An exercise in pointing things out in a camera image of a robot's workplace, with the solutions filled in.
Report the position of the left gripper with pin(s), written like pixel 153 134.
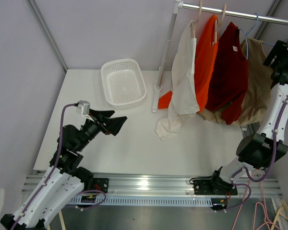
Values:
pixel 113 124

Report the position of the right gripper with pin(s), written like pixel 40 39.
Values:
pixel 281 49

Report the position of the beige t shirt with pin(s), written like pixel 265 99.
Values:
pixel 257 98

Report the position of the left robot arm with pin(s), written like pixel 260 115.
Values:
pixel 64 178

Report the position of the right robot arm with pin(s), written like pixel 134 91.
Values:
pixel 257 153

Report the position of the blue hanger under red shirt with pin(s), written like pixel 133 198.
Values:
pixel 247 34

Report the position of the dark red t shirt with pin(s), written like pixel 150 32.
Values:
pixel 229 82

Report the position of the beige hanger under orange shirt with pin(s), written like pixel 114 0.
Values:
pixel 218 24

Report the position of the orange t shirt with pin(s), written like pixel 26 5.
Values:
pixel 205 57

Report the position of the white t shirt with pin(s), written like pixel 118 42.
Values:
pixel 181 100

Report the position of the beige hanger under white shirt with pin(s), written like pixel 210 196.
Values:
pixel 196 19

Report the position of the beige hanger on floor right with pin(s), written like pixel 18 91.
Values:
pixel 280 221

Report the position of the white perforated plastic basket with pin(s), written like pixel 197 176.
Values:
pixel 123 83

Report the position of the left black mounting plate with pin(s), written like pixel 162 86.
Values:
pixel 100 184

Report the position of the black mounting plate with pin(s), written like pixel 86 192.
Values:
pixel 100 184
pixel 208 186

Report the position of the white clothes rack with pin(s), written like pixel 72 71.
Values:
pixel 179 4

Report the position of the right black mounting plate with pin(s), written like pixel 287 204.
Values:
pixel 208 186

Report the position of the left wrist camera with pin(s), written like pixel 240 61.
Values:
pixel 83 108

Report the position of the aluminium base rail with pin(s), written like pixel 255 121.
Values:
pixel 172 186

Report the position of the white slotted cable duct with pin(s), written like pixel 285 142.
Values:
pixel 158 201

